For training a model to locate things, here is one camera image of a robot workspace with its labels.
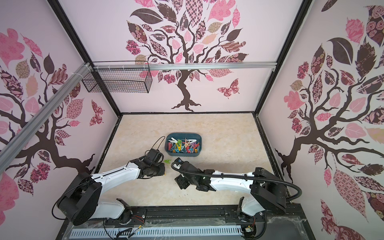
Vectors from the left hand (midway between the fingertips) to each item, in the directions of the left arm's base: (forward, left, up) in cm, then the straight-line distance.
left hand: (163, 173), depth 88 cm
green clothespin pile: (+8, -2, +1) cm, 8 cm away
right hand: (-4, -10, +7) cm, 13 cm away
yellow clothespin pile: (+17, -9, +2) cm, 20 cm away
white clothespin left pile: (+22, -5, +3) cm, 23 cm away
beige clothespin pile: (+20, -14, +2) cm, 25 cm away
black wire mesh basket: (+73, +42, +17) cm, 86 cm away
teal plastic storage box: (+24, -21, +5) cm, 32 cm away
